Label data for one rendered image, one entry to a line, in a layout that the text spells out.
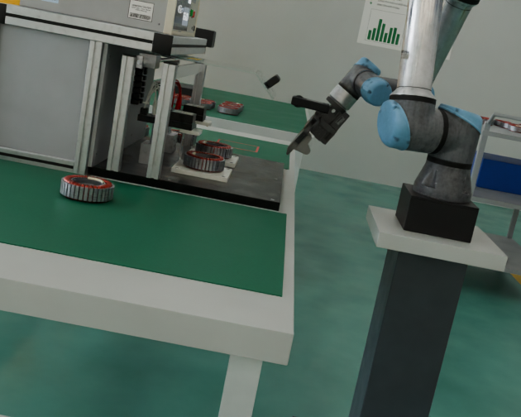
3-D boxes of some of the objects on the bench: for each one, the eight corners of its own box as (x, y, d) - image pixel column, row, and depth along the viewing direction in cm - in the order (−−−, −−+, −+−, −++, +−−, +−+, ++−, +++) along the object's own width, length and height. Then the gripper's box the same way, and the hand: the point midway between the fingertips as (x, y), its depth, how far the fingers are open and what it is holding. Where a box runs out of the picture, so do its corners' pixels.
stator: (222, 168, 207) (225, 155, 206) (223, 175, 196) (226, 161, 195) (183, 160, 206) (185, 147, 205) (181, 168, 195) (184, 154, 194)
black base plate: (283, 170, 244) (284, 162, 244) (279, 211, 182) (280, 202, 181) (143, 142, 245) (144, 136, 244) (91, 174, 182) (92, 166, 182)
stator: (232, 155, 230) (234, 144, 229) (229, 161, 219) (231, 149, 218) (197, 149, 230) (198, 137, 229) (192, 154, 219) (194, 142, 218)
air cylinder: (175, 150, 228) (178, 132, 227) (171, 153, 221) (174, 135, 220) (159, 147, 228) (162, 129, 227) (155, 150, 221) (157, 132, 220)
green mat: (289, 146, 306) (290, 146, 306) (289, 170, 246) (289, 169, 246) (67, 103, 306) (67, 103, 306) (11, 117, 247) (11, 116, 247)
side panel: (88, 174, 183) (106, 42, 176) (84, 175, 180) (102, 42, 173) (-23, 152, 183) (-9, 21, 176) (-28, 154, 180) (-14, 20, 173)
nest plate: (231, 173, 208) (232, 169, 208) (227, 182, 194) (227, 178, 193) (179, 163, 208) (179, 159, 208) (170, 171, 194) (171, 167, 193)
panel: (145, 136, 245) (159, 45, 239) (92, 167, 181) (108, 43, 174) (141, 135, 245) (155, 44, 239) (87, 166, 181) (103, 42, 174)
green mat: (286, 214, 180) (286, 213, 180) (282, 297, 120) (282, 295, 120) (-93, 141, 181) (-93, 141, 180) (-283, 188, 121) (-283, 186, 121)
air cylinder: (161, 162, 205) (164, 142, 204) (156, 166, 197) (160, 146, 196) (143, 158, 205) (146, 139, 204) (137, 162, 197) (141, 142, 196)
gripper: (351, 116, 215) (303, 170, 220) (349, 113, 224) (303, 165, 228) (329, 96, 215) (281, 151, 219) (327, 94, 223) (281, 147, 227)
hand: (288, 149), depth 223 cm, fingers closed
